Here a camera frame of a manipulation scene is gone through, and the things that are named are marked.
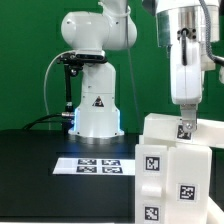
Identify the white cabinet box body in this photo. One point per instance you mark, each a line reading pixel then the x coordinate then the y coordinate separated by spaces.
pixel 212 173

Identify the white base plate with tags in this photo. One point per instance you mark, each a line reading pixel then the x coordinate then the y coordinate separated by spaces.
pixel 94 166

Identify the white bar at right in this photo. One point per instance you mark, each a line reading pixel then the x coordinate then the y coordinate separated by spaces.
pixel 215 215

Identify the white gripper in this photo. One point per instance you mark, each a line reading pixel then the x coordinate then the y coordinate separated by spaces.
pixel 186 78

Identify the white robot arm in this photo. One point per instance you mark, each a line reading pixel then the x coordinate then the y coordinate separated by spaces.
pixel 186 27

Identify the white cabinet block part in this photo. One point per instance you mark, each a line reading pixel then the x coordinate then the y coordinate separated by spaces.
pixel 167 129

